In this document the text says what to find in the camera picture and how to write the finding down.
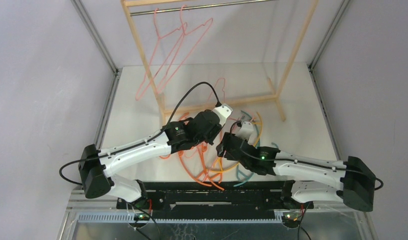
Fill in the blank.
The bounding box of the pink wire hanger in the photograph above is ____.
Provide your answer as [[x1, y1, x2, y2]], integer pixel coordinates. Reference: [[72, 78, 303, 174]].
[[135, 8, 188, 101], [156, 4, 214, 95], [190, 78, 226, 183]]

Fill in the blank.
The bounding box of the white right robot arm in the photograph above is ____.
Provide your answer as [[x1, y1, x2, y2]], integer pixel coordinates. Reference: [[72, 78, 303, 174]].
[[216, 132, 378, 212]]

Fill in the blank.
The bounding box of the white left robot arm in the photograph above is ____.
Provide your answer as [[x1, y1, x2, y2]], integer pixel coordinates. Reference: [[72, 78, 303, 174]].
[[78, 105, 232, 209]]

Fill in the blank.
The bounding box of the yellow plastic hanger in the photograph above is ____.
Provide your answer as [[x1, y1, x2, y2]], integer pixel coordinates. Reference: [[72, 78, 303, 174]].
[[205, 110, 264, 182]]

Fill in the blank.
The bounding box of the orange plastic hanger right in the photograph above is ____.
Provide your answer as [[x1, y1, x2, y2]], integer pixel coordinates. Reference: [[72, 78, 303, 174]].
[[178, 143, 225, 191]]

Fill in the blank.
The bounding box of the teal plastic hanger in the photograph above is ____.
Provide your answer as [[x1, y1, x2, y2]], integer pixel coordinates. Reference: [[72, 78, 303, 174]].
[[234, 110, 263, 187]]

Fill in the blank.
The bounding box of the metal rack rod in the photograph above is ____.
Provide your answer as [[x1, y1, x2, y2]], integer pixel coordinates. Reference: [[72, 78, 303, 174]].
[[130, 0, 274, 17]]

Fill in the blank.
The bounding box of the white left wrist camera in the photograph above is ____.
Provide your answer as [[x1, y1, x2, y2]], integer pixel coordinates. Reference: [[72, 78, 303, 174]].
[[212, 103, 233, 126]]

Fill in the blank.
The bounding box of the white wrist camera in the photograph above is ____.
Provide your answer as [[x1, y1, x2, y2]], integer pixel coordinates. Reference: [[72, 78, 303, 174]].
[[234, 121, 255, 142], [212, 103, 233, 126]]

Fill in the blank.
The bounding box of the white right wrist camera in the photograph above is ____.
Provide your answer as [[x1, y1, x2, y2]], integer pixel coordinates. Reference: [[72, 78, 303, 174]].
[[234, 121, 255, 142]]

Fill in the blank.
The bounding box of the wooden clothes rack frame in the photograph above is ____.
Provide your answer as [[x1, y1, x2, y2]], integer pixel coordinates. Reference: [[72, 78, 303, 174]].
[[120, 0, 320, 127]]

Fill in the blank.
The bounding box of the black left camera cable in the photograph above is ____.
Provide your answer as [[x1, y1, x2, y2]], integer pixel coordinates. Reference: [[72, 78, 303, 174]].
[[59, 81, 222, 186]]

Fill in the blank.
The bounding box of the black camera cable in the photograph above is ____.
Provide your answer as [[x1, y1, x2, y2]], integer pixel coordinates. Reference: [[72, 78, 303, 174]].
[[59, 81, 222, 186], [229, 119, 384, 192]]

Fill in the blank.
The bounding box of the hanging pink wire hanger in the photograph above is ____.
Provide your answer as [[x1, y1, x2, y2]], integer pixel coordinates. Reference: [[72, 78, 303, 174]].
[[135, 8, 188, 101]]

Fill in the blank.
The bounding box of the aluminium frame post left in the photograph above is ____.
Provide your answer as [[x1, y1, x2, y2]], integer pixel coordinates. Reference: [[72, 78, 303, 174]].
[[71, 0, 119, 147]]

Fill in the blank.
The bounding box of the aluminium frame post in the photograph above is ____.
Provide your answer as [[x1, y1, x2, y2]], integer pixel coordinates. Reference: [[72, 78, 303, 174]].
[[308, 0, 353, 159], [71, 0, 119, 147]]

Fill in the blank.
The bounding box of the aluminium frame post right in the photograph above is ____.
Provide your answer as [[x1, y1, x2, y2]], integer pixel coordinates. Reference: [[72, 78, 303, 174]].
[[308, 0, 353, 159]]

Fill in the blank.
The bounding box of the black right camera cable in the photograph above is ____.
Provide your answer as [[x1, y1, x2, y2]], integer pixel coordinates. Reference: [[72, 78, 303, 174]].
[[229, 119, 384, 192]]

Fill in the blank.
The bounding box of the metal cable tray base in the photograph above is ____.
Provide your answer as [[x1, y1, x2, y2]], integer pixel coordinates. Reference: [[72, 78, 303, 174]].
[[58, 189, 379, 240]]

